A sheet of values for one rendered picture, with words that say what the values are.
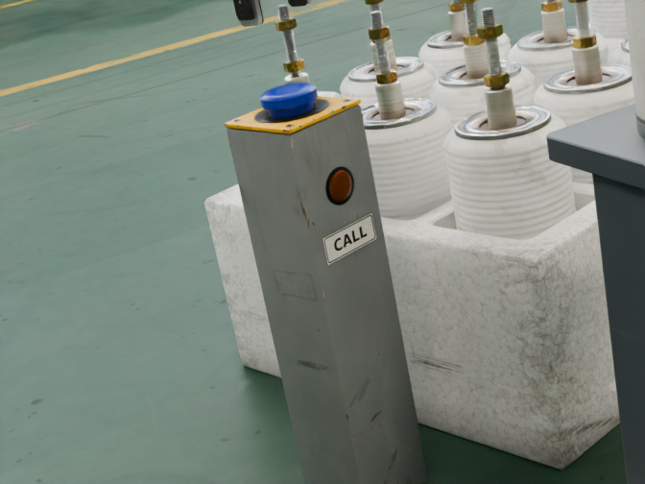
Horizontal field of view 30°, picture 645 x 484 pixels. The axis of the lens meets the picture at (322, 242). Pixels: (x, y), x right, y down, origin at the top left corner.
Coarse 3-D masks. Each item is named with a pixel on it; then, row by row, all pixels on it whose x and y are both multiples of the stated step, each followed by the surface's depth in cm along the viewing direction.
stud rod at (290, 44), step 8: (280, 8) 107; (280, 16) 108; (288, 16) 108; (288, 32) 108; (288, 40) 108; (288, 48) 108; (296, 48) 109; (288, 56) 109; (296, 56) 109; (296, 72) 109
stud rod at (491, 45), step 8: (488, 8) 91; (488, 16) 91; (488, 24) 91; (488, 40) 91; (496, 40) 91; (488, 48) 92; (496, 48) 92; (488, 56) 92; (496, 56) 92; (496, 64) 92; (496, 72) 92; (496, 88) 93
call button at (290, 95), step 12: (300, 84) 85; (264, 96) 84; (276, 96) 83; (288, 96) 82; (300, 96) 82; (312, 96) 83; (264, 108) 83; (276, 108) 83; (288, 108) 82; (300, 108) 83; (312, 108) 84
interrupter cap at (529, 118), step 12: (516, 108) 97; (528, 108) 96; (540, 108) 95; (468, 120) 96; (480, 120) 96; (516, 120) 94; (528, 120) 93; (540, 120) 92; (456, 132) 94; (468, 132) 93; (480, 132) 92; (492, 132) 92; (504, 132) 91; (516, 132) 90; (528, 132) 91
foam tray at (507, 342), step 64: (576, 192) 98; (448, 256) 93; (512, 256) 88; (576, 256) 90; (256, 320) 115; (448, 320) 96; (512, 320) 90; (576, 320) 91; (448, 384) 98; (512, 384) 93; (576, 384) 92; (512, 448) 96; (576, 448) 93
